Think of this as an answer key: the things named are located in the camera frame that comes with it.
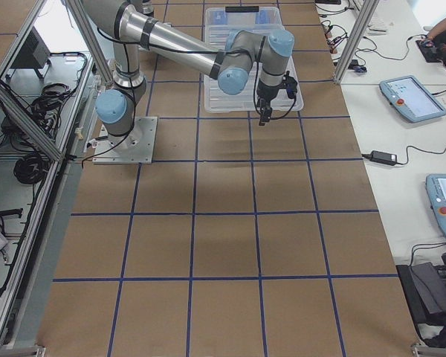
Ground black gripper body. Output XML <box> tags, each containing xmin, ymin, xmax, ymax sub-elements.
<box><xmin>256</xmin><ymin>72</ymin><xmax>284</xmax><ymax>106</ymax></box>

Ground clear plastic box lid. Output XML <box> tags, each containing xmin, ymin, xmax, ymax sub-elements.
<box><xmin>204</xmin><ymin>24</ymin><xmax>304</xmax><ymax>113</ymax></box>

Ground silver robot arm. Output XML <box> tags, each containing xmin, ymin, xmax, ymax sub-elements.
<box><xmin>83</xmin><ymin>1</ymin><xmax>297</xmax><ymax>126</ymax></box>

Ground clear plastic storage box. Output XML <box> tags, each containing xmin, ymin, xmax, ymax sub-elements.
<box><xmin>204</xmin><ymin>6</ymin><xmax>284</xmax><ymax>42</ymax></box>

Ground black power adapter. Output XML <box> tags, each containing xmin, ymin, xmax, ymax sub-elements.
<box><xmin>369</xmin><ymin>150</ymin><xmax>398</xmax><ymax>166</ymax></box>

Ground blue teach pendant far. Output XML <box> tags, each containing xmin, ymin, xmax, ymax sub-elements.
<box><xmin>379</xmin><ymin>75</ymin><xmax>446</xmax><ymax>123</ymax></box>

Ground black laptop bag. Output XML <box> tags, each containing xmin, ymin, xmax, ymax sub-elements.
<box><xmin>396</xmin><ymin>263</ymin><xmax>446</xmax><ymax>326</ymax></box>

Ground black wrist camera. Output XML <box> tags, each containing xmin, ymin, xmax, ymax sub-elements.
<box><xmin>282</xmin><ymin>71</ymin><xmax>298</xmax><ymax>100</ymax></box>

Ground black box latch handle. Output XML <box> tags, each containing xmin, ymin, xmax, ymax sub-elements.
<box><xmin>224</xmin><ymin>6</ymin><xmax>259</xmax><ymax>13</ymax></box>

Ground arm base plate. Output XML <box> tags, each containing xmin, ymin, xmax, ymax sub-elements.
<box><xmin>92</xmin><ymin>117</ymin><xmax>158</xmax><ymax>164</ymax></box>

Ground aluminium frame post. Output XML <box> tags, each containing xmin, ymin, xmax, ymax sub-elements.
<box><xmin>333</xmin><ymin>0</ymin><xmax>379</xmax><ymax>85</ymax></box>

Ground coiled black cables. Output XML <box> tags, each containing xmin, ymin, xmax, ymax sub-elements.
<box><xmin>13</xmin><ymin>152</ymin><xmax>49</xmax><ymax>185</ymax></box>

